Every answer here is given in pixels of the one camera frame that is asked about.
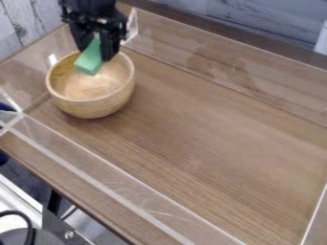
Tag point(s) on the clear acrylic corner bracket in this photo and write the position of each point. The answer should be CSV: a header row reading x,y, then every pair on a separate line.
x,y
131,27

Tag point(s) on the black table leg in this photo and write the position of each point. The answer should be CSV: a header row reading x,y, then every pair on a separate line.
x,y
54,202

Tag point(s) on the grey metal bracket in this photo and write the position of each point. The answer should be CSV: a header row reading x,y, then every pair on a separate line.
x,y
62,230

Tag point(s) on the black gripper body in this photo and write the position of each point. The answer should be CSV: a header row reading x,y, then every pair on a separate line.
x,y
98,12

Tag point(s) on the light wooden bowl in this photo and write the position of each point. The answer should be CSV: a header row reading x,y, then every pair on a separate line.
x,y
91,97

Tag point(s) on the clear acrylic front barrier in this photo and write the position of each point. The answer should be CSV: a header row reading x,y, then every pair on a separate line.
x,y
127,206

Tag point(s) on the green rectangular block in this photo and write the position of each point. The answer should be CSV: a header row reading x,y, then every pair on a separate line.
x,y
90,60

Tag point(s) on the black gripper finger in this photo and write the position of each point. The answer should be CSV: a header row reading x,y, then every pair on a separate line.
x,y
83,34
110,43

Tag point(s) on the white object at right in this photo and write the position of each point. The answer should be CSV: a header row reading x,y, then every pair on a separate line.
x,y
321,45

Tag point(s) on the blue object at left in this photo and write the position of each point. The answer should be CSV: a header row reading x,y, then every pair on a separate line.
x,y
6,107

